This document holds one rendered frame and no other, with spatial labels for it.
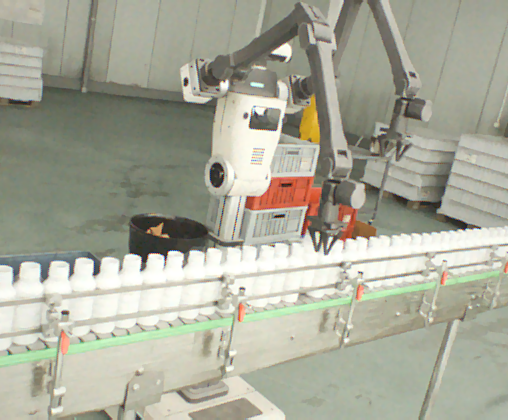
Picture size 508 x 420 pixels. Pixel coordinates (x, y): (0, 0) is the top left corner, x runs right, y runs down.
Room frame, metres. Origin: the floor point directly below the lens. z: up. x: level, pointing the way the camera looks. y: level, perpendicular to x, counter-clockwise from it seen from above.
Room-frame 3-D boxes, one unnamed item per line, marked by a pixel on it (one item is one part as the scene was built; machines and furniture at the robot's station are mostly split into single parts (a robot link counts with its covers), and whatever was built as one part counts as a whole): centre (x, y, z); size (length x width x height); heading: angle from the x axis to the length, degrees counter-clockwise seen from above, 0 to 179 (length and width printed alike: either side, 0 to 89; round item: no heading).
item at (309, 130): (11.86, -0.69, 0.55); 0.40 x 0.40 x 1.10; 44
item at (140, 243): (3.30, 0.46, 0.32); 0.45 x 0.45 x 0.64
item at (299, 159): (4.23, 0.00, 1.00); 0.61 x 0.41 x 0.22; 141
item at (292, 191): (4.24, 0.00, 0.78); 0.61 x 0.41 x 0.22; 140
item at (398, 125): (2.14, -0.41, 1.51); 0.10 x 0.07 x 0.07; 44
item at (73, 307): (1.23, 0.34, 1.08); 0.06 x 0.06 x 0.17
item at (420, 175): (9.13, -2.18, 0.50); 1.23 x 1.05 x 1.00; 132
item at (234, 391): (2.34, 0.09, 0.24); 0.68 x 0.53 x 0.41; 43
